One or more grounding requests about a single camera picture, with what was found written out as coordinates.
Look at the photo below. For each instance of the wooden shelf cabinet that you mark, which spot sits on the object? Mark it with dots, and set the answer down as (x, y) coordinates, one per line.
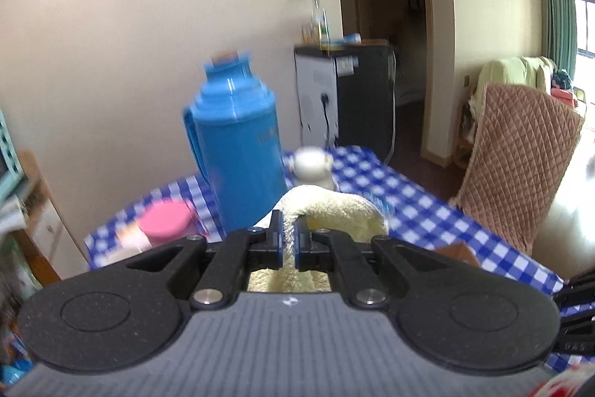
(51, 229)

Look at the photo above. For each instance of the sofa with pale cover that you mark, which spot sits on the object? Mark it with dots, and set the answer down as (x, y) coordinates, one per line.
(511, 71)

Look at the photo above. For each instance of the black mini fridge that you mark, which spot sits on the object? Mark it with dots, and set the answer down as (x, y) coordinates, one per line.
(362, 99)

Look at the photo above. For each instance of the red and white cloth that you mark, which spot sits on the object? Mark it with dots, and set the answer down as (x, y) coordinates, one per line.
(562, 383)

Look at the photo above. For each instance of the white insulated bottle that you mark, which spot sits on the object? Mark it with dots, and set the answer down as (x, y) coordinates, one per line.
(309, 162)

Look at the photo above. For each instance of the stack of papers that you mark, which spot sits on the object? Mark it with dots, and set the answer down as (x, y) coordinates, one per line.
(14, 211)

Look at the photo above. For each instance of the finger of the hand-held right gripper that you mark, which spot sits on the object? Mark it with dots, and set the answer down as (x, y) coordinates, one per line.
(576, 334)
(581, 287)

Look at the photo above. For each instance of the pink folded clothes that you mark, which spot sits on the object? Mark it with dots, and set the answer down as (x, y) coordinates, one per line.
(565, 94)

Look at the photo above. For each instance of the cardboard box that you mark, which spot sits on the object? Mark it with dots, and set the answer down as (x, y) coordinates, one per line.
(460, 253)

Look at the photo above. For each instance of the green curtain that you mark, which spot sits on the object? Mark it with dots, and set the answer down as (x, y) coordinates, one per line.
(555, 15)

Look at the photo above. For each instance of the pink lidded cup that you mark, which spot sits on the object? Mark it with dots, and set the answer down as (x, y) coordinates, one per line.
(165, 222)

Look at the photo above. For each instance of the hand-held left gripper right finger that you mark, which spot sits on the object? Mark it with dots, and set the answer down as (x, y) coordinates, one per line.
(299, 241)

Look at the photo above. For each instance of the teal toaster oven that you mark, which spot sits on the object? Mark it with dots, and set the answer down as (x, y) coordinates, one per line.
(7, 155)

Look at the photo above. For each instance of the glass jar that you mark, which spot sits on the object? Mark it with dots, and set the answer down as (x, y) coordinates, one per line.
(307, 32)

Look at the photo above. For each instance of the green cap bottle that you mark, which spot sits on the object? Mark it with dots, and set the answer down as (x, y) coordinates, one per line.
(318, 22)

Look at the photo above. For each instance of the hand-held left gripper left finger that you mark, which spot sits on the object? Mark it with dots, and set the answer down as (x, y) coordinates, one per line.
(278, 239)

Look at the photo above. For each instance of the blue checkered tablecloth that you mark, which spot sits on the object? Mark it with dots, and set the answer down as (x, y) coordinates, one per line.
(418, 215)

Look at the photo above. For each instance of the yellow towel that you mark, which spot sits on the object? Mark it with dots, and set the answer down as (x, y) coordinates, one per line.
(334, 206)

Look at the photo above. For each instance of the blue thermos flask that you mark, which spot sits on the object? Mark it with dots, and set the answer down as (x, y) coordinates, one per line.
(232, 146)

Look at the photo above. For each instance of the quilted tan chair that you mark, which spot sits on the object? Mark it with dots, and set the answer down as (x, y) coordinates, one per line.
(516, 164)

